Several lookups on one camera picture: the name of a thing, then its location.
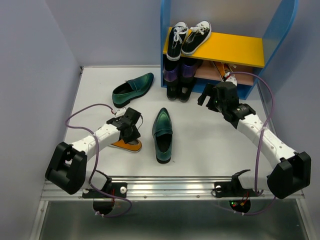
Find aluminium mounting rail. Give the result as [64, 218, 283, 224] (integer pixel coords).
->
[39, 176, 306, 201]

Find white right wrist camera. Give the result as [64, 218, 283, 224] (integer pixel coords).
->
[223, 74, 238, 86]

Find orange sneaker white laces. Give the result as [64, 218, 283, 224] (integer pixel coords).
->
[211, 61, 236, 82]

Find green loafer centre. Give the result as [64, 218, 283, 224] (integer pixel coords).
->
[152, 107, 173, 164]

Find black white sneaker left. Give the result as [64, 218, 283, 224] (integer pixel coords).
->
[166, 21, 189, 61]

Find black white sneaker right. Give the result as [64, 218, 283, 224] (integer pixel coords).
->
[181, 20, 212, 56]

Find green loafer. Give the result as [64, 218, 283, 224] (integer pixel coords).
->
[152, 107, 173, 164]
[112, 72, 154, 108]

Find purple boot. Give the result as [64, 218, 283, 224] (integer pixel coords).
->
[163, 60, 179, 83]
[180, 58, 201, 83]

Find black slip-on sneaker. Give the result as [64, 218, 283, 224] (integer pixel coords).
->
[166, 79, 180, 101]

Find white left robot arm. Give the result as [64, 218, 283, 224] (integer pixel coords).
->
[45, 107, 142, 197]

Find black lace-up sneaker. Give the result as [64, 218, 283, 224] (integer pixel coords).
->
[178, 80, 196, 103]

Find purple boot left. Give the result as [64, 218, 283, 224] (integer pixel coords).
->
[163, 60, 179, 83]

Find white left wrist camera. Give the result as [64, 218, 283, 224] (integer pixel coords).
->
[114, 108, 127, 118]

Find purple boot right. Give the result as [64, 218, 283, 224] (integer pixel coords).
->
[180, 58, 201, 83]

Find black white sneaker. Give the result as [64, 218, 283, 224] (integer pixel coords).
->
[166, 21, 189, 61]
[181, 20, 212, 56]

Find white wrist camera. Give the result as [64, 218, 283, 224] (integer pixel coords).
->
[114, 108, 127, 118]
[223, 74, 238, 86]

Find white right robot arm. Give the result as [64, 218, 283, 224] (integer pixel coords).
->
[197, 81, 311, 199]

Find blue shoe shelf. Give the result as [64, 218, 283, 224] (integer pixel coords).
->
[159, 0, 300, 100]

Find green loafer back left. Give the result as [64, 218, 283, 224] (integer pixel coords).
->
[112, 72, 154, 108]

